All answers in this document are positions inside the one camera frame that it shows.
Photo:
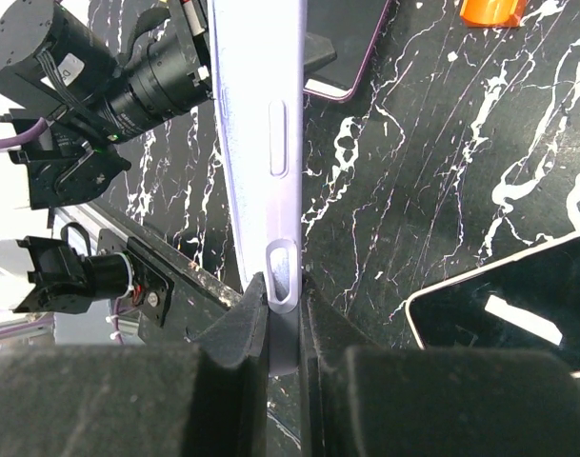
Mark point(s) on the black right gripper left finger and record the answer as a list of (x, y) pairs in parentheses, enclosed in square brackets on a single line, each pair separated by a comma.
[(205, 398)]

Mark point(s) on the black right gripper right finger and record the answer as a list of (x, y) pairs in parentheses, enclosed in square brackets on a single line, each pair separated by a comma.
[(361, 399)]

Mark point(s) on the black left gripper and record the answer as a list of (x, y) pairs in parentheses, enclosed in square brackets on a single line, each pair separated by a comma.
[(163, 68)]

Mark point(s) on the purple phone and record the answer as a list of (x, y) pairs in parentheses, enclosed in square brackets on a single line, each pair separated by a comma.
[(352, 27)]

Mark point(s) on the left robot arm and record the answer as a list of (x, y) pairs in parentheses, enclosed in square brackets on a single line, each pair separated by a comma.
[(76, 103)]

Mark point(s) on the orange curved pipe piece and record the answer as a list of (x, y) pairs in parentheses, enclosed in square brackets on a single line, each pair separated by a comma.
[(493, 13)]

